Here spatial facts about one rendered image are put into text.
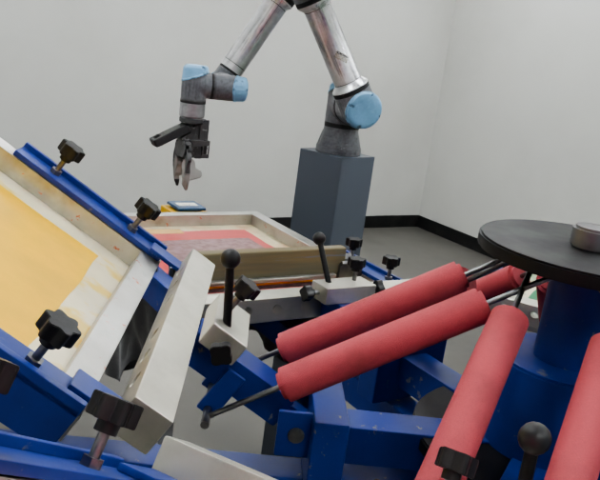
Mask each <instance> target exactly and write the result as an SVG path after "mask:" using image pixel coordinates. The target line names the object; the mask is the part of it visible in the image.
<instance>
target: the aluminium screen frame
mask: <svg viewBox="0 0 600 480"><path fill-rule="evenodd" d="M123 213H124V214H126V215H127V216H128V217H129V218H130V219H131V220H133V221H135V220H136V218H137V215H136V213H137V212H123ZM228 225H252V226H254V227H256V228H258V229H259V230H261V231H263V232H264V233H266V234H268V235H270V236H271V237H273V238H275V239H277V240H278V241H280V242H282V243H284V244H285V245H287V246H289V247H310V246H318V245H316V244H315V243H314V242H313V241H311V240H309V239H308V238H306V237H304V236H303V235H301V234H299V233H297V232H295V231H293V230H291V229H289V228H287V227H285V226H283V225H281V224H279V223H277V222H276V221H274V220H272V219H270V218H268V217H267V216H265V215H263V214H262V213H260V212H258V211H201V212H161V213H160V215H159V216H158V217H157V219H156V220H155V221H153V220H151V219H150V220H148V219H147V221H142V222H141V223H140V224H139V226H141V227H142V228H144V227H186V226H228ZM361 277H363V278H364V279H366V280H368V281H370V282H374V280H372V279H370V278H368V276H366V275H364V274H362V275H361Z"/></svg>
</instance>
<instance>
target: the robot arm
mask: <svg viewBox="0 0 600 480"><path fill-rule="evenodd" d="M294 5H295V6H296V8H297V10H300V11H302V12H304V13H305V15H306V18H307V20H308V22H309V25H310V29H311V31H312V33H313V36H314V38H315V41H316V43H317V45H318V48H319V49H320V52H321V54H322V57H323V59H324V61H325V64H326V66H327V69H328V71H329V73H330V77H331V80H332V83H331V84H330V89H329V91H328V103H327V109H326V117H325V124H324V128H323V130H322V132H321V134H320V136H319V139H318V141H317V143H316V148H315V149H316V150H317V151H320V152H323V153H327V154H332V155H338V156H348V157H357V156H360V154H361V147H360V139H359V133H358V131H359V129H367V128H370V127H371V126H373V125H374V124H375V123H376V122H377V121H378V120H379V118H380V115H381V113H382V103H381V101H380V99H379V97H378V96H377V95H376V94H375V93H373V92H372V90H371V87H370V83H369V81H368V79H367V78H365V77H363V76H361V75H360V72H359V70H358V68H357V66H356V63H355V61H354V58H353V56H352V53H351V51H350V47H349V44H348V42H347V39H346V37H345V34H344V32H343V30H342V28H341V25H340V23H339V20H338V18H337V15H336V13H335V10H334V8H333V5H332V3H331V0H263V2H262V3H261V5H260V6H259V7H258V9H257V10H256V12H255V13H254V15H253V16H252V18H251V19H250V20H249V22H248V24H247V25H246V26H245V27H244V29H243V30H242V32H241V33H240V35H239V36H238V38H237V39H236V41H235V42H234V44H233V45H232V46H231V48H230V50H229V51H228V53H227V54H226V56H225V57H224V59H223V60H222V62H221V63H220V65H219V66H218V67H217V69H216V70H215V71H214V72H212V73H210V72H209V67H207V66H203V65H196V64H186V65H185V66H184V68H183V74H182V79H181V81H182V84H181V96H180V108H179V115H180V116H179V121H180V122H182V123H180V124H178V125H176V126H174V127H172V128H169V129H167V130H164V131H162V132H160V133H158V134H155V135H154V136H152V137H151V138H150V142H151V144H152V145H153V146H155V147H156V148H158V147H161V146H163V145H165V144H167V143H168V142H170V141H172V140H174V139H176V138H177V139H176V141H175V147H174V151H173V159H172V166H173V179H174V182H175V185H176V186H178V184H179V175H182V186H183V188H184V190H187V189H188V186H189V181H190V180H194V179H197V178H200V177H201V176H202V171H200V170H199V169H197V168H196V167H195V161H194V160H193V159H191V158H195V159H201V158H209V153H210V141H209V140H208V136H209V125H210V120H206V119H202V118H204V117H205V109H206V99H213V100H223V101H232V102H245V101H246V99H247V96H248V91H249V82H248V79H247V78H246V77H241V76H242V74H243V73H244V71H245V70H246V68H247V67H248V66H249V64H250V62H251V61H252V59H253V58H254V56H255V55H256V53H257V52H258V51H259V50H260V49H261V47H262V46H263V44H264V43H265V41H266V40H267V38H268V37H269V36H270V34H271V32H272V31H273V29H274V28H275V26H276V25H277V23H278V22H279V21H280V19H281V18H282V16H283V15H284V13H285V12H286V10H291V9H292V7H293V6H294ZM208 146H209V147H208ZM207 150H208V154H207Z"/></svg>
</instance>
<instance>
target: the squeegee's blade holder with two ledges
mask: <svg viewBox="0 0 600 480"><path fill-rule="evenodd" d="M249 279H250V280H252V281H253V282H254V283H255V284H263V283H276V282H290V281H304V280H317V279H325V276H324V273H318V274H304V275H289V276H274V277H260V278H249ZM223 286H225V280H217V281H211V282H210V287H223Z"/></svg>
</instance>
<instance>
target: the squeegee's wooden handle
mask: <svg viewBox="0 0 600 480"><path fill-rule="evenodd" d="M324 249H325V253H326V257H327V262H328V266H329V271H330V273H335V274H336V276H337V273H338V267H339V264H340V263H341V262H342V261H345V258H346V251H347V250H346V248H345V247H344V246H342V245H333V246H324ZM223 251H224V250H198V252H199V253H201V254H202V255H203V256H204V257H206V258H207V259H208V260H210V261H211V262H212V263H213V264H214V265H215V268H214V271H213V275H212V278H211V281H217V280H225V274H226V268H225V267H224V266H223V265H222V264H221V261H220V256H221V254H222V252H223ZM237 251H238V252H239V253H240V256H241V262H240V264H239V265H238V266H237V267H236V268H234V279H238V278H239V277H240V276H241V275H245V276H246V277H247V278H260V277H274V276H289V275H304V274H318V273H324V272H323V267H322V263H321V258H320V253H319V249H318V246H310V247H287V248H265V249H242V250H237Z"/></svg>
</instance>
